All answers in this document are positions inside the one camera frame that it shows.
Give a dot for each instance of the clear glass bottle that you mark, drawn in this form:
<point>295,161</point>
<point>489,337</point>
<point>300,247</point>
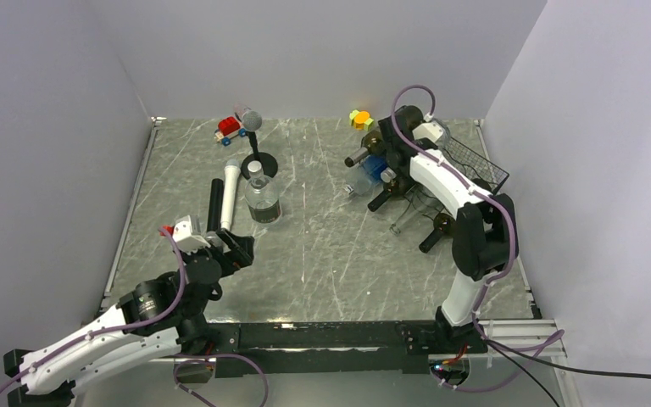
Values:
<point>421,203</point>

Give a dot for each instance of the black white handheld microphone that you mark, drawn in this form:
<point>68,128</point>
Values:
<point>222,198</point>

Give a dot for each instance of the dark wine bottle silver neck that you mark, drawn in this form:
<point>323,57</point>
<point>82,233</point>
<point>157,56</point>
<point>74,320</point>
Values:
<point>371,144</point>

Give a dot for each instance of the yellow green toy block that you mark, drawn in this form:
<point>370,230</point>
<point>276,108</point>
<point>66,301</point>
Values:
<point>361,120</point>

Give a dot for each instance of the glitter microphone on stand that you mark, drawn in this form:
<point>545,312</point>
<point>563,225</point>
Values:
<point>250,119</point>

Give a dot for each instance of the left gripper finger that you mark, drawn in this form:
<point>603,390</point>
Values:
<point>242,255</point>
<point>221,239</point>

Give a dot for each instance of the blue square glass bottle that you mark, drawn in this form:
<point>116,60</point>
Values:
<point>364,176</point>

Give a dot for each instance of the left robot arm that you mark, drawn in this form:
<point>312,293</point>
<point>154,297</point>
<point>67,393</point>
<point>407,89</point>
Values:
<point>158,318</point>

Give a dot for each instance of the dark wine bottle black neck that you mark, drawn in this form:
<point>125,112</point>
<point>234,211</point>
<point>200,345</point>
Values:
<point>396,188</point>

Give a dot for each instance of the red toy block car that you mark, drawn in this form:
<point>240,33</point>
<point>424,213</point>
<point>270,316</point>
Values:
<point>229,129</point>

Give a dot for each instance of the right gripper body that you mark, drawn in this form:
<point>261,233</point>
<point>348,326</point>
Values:
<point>391,150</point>

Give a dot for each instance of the dark green wine bottle front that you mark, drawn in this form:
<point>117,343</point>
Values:
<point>442,222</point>

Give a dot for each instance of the black wire wine rack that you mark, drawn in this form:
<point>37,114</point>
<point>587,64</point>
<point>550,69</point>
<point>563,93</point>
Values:
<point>464,147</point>

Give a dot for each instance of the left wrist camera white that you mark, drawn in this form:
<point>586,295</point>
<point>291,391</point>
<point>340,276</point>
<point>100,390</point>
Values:
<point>188,235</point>

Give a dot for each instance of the clear round bottle front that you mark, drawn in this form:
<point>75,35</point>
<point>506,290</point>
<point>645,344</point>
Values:
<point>389,174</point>

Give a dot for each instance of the clear round bottle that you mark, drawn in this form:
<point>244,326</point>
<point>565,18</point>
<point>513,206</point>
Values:
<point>389,174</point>
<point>262,195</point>

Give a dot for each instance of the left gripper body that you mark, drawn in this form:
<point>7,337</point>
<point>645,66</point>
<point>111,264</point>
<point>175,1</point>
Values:
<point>229,265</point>

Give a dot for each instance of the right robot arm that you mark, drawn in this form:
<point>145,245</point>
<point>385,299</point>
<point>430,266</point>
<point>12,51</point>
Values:
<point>483,229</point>

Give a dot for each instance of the black base bar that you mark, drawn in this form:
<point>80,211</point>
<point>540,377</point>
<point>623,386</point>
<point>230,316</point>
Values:
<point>325,347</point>

